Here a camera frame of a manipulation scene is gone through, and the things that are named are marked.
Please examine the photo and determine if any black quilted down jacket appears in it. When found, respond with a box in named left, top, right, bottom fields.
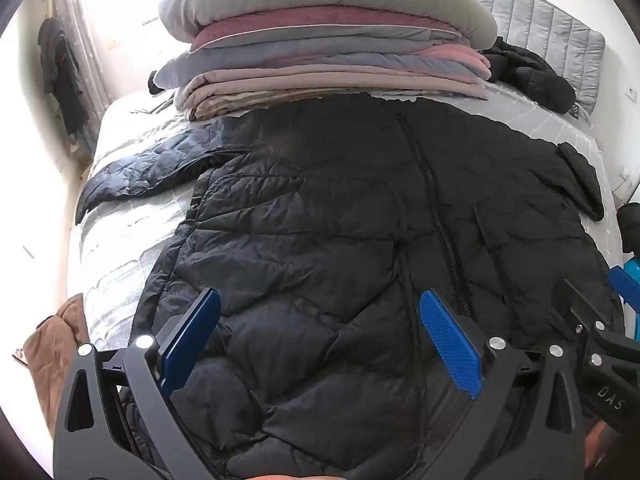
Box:
left=77, top=94, right=624, bottom=479

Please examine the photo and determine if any person's right hand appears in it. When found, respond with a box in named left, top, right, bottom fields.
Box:
left=585, top=420, right=620, bottom=474

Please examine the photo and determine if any person's left hand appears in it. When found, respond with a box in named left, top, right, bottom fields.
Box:
left=250, top=474, right=335, bottom=480

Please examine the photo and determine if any blue plastic stool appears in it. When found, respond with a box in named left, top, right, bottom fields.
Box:
left=616, top=257, right=640, bottom=341

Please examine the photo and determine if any grey bed with checked sheet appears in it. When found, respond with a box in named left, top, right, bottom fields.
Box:
left=67, top=84, right=623, bottom=349

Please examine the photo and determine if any brown blanket on floor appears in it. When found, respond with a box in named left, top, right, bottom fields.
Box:
left=23, top=294, right=89, bottom=437

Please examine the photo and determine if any grey padded headboard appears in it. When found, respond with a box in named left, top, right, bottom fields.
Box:
left=477, top=0, right=605, bottom=114

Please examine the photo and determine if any black garment near headboard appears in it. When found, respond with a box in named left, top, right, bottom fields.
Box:
left=482, top=36, right=576, bottom=114

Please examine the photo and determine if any beige folded blanket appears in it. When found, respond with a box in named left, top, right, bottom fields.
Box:
left=174, top=64, right=486, bottom=122

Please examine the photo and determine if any grey window curtain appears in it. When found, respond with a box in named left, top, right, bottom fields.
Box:
left=53, top=0, right=116, bottom=130

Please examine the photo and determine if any pink folded blanket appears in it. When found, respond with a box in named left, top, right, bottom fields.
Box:
left=416, top=42, right=491, bottom=80

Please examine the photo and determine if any blue-grey folded blanket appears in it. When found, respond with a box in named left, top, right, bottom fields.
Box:
left=154, top=36, right=476, bottom=89

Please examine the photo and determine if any maroon folded blanket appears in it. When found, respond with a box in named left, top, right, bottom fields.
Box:
left=190, top=6, right=462, bottom=53

